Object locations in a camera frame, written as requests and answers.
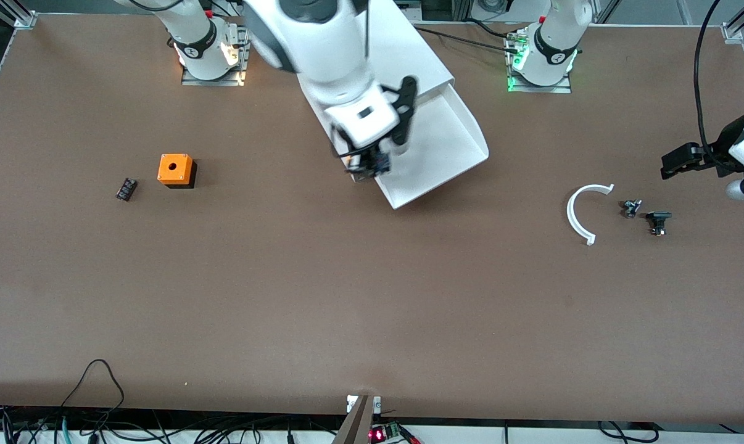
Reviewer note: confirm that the small black clamp part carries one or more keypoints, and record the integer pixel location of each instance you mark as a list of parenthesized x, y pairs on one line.
[(658, 217)]

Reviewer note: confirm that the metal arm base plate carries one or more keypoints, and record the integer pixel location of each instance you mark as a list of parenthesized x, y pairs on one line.
[(538, 90), (211, 82)]

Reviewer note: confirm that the small black terminal block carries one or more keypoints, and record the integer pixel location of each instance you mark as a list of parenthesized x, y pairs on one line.
[(127, 189)]

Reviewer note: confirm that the grey camera mount bar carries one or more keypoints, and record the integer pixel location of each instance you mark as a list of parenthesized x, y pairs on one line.
[(356, 425)]

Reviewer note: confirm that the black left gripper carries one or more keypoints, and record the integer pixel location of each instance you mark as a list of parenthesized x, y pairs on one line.
[(726, 143)]

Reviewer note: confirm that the small metal contact part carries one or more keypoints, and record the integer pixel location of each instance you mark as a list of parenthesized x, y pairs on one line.
[(631, 208)]

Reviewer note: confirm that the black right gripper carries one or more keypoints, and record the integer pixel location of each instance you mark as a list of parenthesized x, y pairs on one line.
[(367, 161)]

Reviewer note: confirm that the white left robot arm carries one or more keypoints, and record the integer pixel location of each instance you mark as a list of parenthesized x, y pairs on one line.
[(554, 43)]

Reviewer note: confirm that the white drawer cabinet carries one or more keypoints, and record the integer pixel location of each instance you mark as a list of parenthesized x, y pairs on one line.
[(421, 55)]

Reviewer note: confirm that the aluminium frame profile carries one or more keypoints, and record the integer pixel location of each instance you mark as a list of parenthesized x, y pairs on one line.
[(20, 15), (739, 26)]

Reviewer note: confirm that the orange box with black base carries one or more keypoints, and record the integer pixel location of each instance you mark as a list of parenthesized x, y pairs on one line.
[(174, 168)]

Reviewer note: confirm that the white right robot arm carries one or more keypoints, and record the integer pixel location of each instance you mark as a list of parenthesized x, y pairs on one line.
[(322, 49)]

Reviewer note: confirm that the white drawer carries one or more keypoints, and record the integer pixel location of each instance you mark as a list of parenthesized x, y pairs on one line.
[(440, 142)]

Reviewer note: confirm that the circuit board with red light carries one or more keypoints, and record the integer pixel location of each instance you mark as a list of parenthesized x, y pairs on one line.
[(385, 433)]

